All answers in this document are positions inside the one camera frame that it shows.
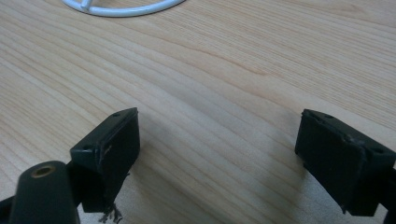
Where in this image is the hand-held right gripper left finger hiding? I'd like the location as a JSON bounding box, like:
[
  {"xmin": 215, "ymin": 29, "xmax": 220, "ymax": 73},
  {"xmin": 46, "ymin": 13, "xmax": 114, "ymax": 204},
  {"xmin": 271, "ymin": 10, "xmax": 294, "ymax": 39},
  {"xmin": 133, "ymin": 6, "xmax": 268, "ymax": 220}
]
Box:
[{"xmin": 66, "ymin": 106, "xmax": 141, "ymax": 224}]

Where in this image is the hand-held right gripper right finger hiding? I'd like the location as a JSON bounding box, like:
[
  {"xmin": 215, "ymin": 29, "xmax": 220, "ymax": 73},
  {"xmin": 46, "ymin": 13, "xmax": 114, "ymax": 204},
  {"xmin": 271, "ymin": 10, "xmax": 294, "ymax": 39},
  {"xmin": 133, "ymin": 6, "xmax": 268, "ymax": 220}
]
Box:
[{"xmin": 294, "ymin": 108, "xmax": 396, "ymax": 217}]

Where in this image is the white wire rack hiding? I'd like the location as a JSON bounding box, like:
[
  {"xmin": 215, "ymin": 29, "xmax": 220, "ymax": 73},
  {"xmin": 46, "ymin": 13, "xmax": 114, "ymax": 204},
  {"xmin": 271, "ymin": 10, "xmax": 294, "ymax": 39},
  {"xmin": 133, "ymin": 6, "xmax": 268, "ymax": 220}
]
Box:
[{"xmin": 61, "ymin": 0, "xmax": 187, "ymax": 18}]

